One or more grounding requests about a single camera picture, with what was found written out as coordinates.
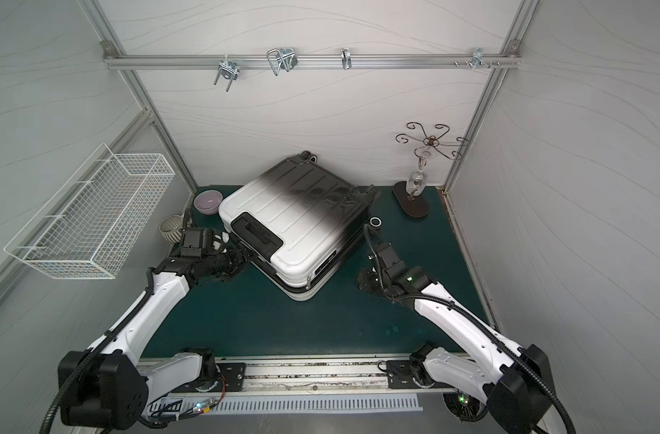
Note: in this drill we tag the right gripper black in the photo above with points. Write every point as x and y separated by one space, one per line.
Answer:
371 280

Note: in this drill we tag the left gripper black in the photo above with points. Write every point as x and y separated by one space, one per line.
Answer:
235 258

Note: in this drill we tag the silver black hardshell suitcase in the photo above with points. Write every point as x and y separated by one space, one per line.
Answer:
300 221

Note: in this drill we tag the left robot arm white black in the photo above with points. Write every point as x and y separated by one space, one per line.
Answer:
103 386

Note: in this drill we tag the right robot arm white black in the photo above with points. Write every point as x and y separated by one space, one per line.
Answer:
515 385

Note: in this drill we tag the striped ceramic mug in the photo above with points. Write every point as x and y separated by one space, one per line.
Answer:
171 229

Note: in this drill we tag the purple ceramic bowl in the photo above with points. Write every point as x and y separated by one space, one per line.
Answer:
208 202

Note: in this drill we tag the black metal hook stand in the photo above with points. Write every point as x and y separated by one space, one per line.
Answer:
417 208

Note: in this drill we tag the clear wine glass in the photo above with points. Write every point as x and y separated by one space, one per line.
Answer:
418 178

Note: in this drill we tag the white vent grille strip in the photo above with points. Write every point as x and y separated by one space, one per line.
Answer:
318 404

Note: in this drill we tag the metal U-bolt clamp left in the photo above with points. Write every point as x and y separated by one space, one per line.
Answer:
228 71

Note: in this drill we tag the metal u-bolt clamp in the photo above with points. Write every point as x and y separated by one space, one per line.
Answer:
228 71
282 59

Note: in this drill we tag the metal U-bolt clamp middle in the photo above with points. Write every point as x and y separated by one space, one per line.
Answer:
282 59

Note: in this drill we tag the small metal hook clamp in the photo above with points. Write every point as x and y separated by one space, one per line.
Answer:
346 59

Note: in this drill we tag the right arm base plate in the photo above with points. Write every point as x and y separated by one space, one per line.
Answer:
406 374

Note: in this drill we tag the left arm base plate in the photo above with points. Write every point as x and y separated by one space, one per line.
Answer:
223 377

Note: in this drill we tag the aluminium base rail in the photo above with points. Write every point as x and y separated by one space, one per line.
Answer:
327 374

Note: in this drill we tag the white wire basket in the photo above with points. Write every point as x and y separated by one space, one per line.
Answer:
86 230

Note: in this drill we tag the aluminium cross rail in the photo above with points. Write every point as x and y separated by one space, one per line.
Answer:
307 62

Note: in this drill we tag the metal bracket clamp right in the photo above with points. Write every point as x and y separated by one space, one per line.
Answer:
478 61

